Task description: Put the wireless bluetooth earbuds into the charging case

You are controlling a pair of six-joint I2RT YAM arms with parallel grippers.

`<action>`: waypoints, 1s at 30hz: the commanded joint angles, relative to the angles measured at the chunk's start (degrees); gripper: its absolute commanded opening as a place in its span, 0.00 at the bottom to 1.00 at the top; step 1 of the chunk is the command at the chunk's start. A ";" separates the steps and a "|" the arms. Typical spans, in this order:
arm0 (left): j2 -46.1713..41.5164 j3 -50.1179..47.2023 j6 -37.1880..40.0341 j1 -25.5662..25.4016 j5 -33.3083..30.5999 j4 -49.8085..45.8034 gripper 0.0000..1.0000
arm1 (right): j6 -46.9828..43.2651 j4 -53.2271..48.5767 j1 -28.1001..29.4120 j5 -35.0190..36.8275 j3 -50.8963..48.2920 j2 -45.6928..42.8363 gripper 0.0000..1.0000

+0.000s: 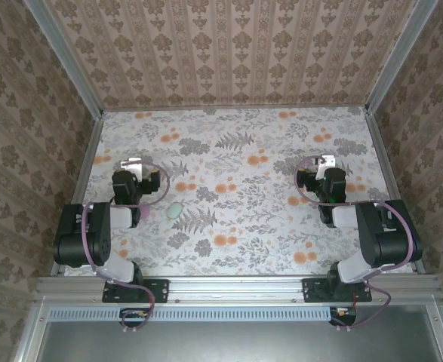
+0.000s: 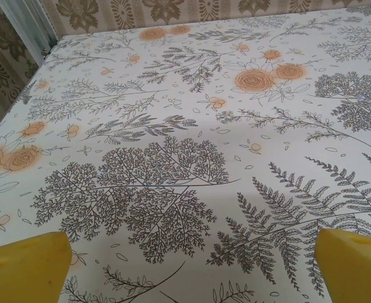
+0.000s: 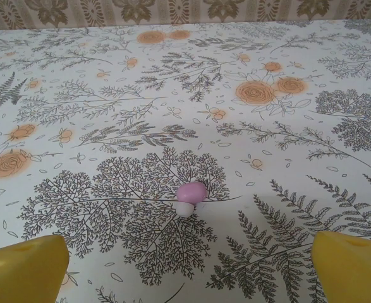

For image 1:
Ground aluminium mounting rail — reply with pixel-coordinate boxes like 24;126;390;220
35;275;441;302

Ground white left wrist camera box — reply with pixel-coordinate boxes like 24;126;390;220
120;157;143;179

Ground mint green earbud charging case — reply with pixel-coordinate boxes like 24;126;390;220
166;202;185;220

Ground grey metal sheet panel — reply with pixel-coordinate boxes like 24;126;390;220
15;301;443;362

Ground floral patterned table cloth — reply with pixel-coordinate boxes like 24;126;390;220
63;106;420;277

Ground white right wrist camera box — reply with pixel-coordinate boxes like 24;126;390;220
316;155;337;179

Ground aluminium side rail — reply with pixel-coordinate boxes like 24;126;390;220
50;111;106;276
363;107;428;275

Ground grey slotted cable duct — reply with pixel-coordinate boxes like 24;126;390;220
49;305;334;323

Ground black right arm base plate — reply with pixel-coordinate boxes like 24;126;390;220
302;278;373;304

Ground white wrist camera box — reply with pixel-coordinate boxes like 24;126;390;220
316;155;337;179
120;157;143;179

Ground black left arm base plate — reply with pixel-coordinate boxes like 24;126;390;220
102;278;170;304

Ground aluminium frame post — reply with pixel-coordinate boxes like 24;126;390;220
365;0;440;114
22;0;106;118

